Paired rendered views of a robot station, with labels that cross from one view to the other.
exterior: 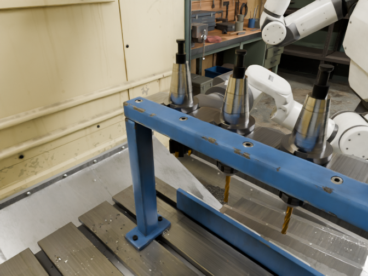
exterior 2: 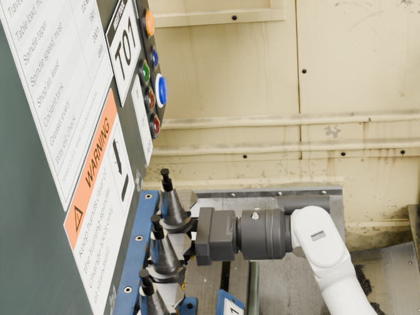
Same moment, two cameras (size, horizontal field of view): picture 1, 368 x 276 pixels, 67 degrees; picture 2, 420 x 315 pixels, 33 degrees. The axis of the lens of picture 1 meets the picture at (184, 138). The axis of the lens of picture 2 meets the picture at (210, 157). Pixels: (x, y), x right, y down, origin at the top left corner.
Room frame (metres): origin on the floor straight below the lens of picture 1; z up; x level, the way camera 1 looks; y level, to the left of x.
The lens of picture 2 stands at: (0.04, -0.79, 2.06)
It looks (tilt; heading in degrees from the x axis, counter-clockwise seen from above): 39 degrees down; 58
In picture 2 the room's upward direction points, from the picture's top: 8 degrees counter-clockwise
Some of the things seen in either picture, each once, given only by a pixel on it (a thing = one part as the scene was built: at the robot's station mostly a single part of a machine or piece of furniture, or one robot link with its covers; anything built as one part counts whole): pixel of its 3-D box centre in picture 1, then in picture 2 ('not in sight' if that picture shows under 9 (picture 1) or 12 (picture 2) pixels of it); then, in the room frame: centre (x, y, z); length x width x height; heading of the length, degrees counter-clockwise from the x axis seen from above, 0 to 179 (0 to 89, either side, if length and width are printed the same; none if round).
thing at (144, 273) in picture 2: (322, 81); (145, 281); (0.31, -0.16, 1.31); 0.02 x 0.02 x 0.03
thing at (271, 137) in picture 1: (265, 138); (162, 295); (0.34, -0.12, 1.21); 0.07 x 0.05 x 0.01; 138
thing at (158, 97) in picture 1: (159, 99); (178, 200); (0.49, 0.05, 1.21); 0.07 x 0.05 x 0.01; 138
